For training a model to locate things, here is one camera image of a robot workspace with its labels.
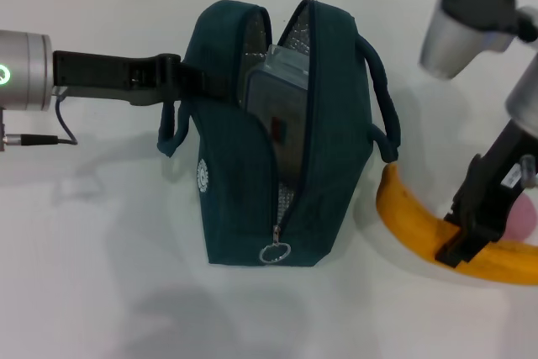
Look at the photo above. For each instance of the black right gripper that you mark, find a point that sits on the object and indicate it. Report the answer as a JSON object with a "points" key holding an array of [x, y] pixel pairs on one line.
{"points": [[487, 191]]}

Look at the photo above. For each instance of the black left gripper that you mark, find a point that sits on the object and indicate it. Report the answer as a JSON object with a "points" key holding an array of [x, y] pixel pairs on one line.
{"points": [[105, 71]]}

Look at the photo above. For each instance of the yellow banana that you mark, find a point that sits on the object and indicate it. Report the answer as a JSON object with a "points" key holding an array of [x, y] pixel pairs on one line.
{"points": [[407, 224]]}

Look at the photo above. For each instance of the pink toy peach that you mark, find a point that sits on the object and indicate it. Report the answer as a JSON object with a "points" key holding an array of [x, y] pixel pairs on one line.
{"points": [[523, 218]]}

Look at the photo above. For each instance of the clear food container blue seal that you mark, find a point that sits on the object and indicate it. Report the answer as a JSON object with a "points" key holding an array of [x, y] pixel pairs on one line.
{"points": [[273, 94]]}

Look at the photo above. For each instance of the dark teal insulated lunch bag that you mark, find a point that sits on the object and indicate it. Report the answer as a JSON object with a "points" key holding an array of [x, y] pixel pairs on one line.
{"points": [[235, 191]]}

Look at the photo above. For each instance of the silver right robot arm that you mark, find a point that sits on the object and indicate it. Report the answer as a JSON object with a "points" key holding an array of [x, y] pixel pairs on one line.
{"points": [[454, 27]]}

